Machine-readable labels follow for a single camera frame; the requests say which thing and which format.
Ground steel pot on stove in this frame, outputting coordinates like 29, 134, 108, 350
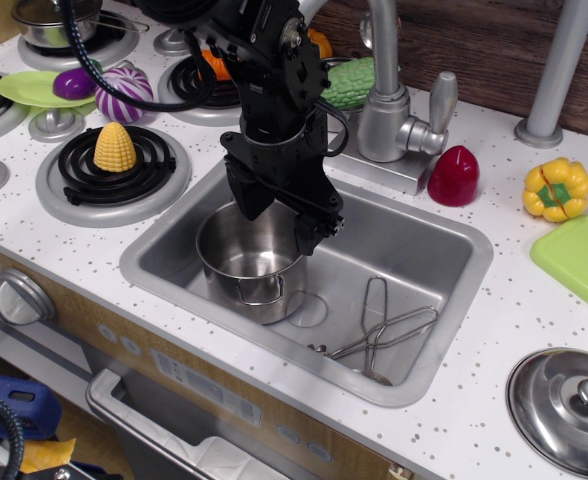
11, 0, 149, 48

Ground silver faucet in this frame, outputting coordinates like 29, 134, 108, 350
323, 0, 459, 196

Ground back right black burner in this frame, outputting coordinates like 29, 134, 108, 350
157, 56, 241, 127

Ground yellow toy corn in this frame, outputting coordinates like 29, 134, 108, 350
93, 122, 137, 173

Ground wire utensil handle upright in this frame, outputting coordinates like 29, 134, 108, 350
360, 276, 390, 386

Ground front black stove burner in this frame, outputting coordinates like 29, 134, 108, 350
35, 126, 192, 228

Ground yellow toy bell pepper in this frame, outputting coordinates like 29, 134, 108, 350
522, 157, 588, 223

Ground wire utensil handle slanted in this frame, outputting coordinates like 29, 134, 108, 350
307, 306, 440, 360

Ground black braided cable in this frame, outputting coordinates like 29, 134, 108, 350
58, 0, 218, 113

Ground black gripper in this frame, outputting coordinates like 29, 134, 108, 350
221, 108, 344, 255

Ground orange toy vegetable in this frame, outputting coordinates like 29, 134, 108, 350
202, 50, 231, 81

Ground steel pot lid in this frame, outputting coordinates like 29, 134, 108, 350
506, 348, 588, 478

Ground silver stove knob centre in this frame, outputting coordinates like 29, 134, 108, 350
28, 108, 85, 143

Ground red toy pepper half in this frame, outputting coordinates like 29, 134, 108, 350
427, 145, 480, 207

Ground blue clamp tool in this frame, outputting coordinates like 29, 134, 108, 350
0, 375, 62, 448

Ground silver stove knob back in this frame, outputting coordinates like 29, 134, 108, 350
153, 29, 189, 57

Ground grey vertical pole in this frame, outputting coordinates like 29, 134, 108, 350
514, 0, 588, 149

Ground purple white striped toy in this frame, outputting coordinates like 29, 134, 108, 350
93, 66, 154, 124

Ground silver oven knob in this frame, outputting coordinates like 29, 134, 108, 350
0, 268, 57, 326

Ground purple toy eggplant half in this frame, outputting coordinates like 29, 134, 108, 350
52, 68, 96, 100

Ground oven door handle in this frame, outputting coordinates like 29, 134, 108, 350
86, 369, 284, 479

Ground orange yellow toy back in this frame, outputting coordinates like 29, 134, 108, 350
308, 27, 333, 59

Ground steel pot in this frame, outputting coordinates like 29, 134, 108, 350
11, 0, 149, 48
195, 202, 307, 325

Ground light green cutting board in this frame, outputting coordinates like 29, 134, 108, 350
530, 215, 588, 303

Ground light green plate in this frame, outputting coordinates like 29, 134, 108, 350
0, 71, 94, 108

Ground green toy bitter gourd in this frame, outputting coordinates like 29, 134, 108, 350
322, 57, 375, 110

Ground steel sink basin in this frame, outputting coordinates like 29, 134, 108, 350
120, 164, 493, 407

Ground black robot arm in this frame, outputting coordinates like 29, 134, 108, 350
136, 1, 343, 255

